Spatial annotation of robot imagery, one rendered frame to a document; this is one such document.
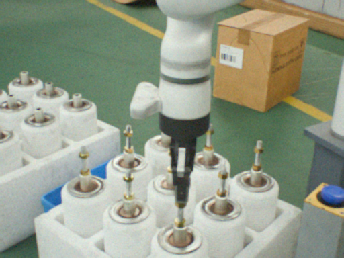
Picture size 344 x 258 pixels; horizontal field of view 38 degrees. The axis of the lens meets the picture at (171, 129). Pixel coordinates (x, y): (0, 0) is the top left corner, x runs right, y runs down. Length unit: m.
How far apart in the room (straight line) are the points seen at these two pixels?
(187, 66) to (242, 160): 0.94
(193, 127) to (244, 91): 1.23
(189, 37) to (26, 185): 0.66
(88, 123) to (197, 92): 0.66
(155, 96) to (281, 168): 0.90
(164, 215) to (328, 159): 0.38
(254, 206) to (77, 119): 0.53
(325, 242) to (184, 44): 0.43
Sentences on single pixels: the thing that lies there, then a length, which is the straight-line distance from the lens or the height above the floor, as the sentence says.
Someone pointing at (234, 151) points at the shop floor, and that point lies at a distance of 1.62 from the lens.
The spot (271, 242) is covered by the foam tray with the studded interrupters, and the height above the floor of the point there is 0.17.
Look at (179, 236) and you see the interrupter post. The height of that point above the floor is 0.27.
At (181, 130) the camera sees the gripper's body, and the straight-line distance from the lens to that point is 0.69.
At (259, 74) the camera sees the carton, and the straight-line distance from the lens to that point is 1.86.
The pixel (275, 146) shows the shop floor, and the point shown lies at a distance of 1.67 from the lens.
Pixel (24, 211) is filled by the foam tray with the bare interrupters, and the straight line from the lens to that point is 1.24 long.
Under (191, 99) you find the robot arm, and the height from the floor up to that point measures 0.52.
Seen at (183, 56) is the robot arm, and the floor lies 0.58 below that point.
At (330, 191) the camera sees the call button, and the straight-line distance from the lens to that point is 0.87.
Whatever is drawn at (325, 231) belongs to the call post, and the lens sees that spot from 0.87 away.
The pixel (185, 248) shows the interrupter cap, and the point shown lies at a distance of 0.83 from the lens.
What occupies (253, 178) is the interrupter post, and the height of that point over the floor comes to 0.27.
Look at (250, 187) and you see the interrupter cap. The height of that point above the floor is 0.25.
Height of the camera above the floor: 0.79
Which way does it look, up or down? 27 degrees down
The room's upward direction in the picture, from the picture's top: 1 degrees clockwise
